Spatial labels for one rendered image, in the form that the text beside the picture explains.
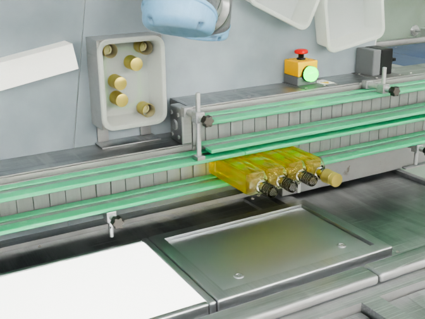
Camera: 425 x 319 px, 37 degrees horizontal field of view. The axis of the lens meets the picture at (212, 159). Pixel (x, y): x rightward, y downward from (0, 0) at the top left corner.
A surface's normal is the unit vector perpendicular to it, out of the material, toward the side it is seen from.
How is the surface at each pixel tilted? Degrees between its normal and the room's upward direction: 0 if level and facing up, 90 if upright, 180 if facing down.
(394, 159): 0
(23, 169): 90
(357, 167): 0
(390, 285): 90
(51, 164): 90
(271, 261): 90
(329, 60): 0
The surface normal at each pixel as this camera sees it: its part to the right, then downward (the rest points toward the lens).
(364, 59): -0.87, 0.17
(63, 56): 0.49, 0.27
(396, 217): -0.04, -0.95
